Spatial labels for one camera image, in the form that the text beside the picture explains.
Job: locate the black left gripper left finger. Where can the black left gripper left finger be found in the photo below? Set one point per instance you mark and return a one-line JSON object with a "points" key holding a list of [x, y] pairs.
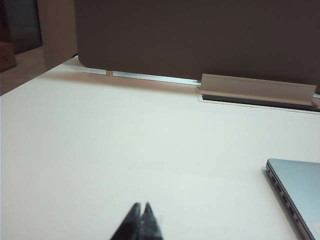
{"points": [[130, 225]]}

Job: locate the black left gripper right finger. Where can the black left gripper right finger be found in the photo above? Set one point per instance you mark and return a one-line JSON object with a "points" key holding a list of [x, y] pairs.
{"points": [[151, 225]]}

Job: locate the silver Dell laptop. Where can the silver Dell laptop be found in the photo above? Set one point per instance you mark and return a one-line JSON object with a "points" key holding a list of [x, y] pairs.
{"points": [[297, 190]]}

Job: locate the grey-brown desk divider panel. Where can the grey-brown desk divider panel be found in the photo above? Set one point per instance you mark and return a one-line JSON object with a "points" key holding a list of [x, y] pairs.
{"points": [[190, 35]]}

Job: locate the brown cardboard box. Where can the brown cardboard box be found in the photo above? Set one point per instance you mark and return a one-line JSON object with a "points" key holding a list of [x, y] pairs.
{"points": [[7, 57]]}

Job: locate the aluminium divider rail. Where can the aluminium divider rail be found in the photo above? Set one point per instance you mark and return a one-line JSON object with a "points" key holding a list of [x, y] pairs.
{"points": [[150, 76]]}

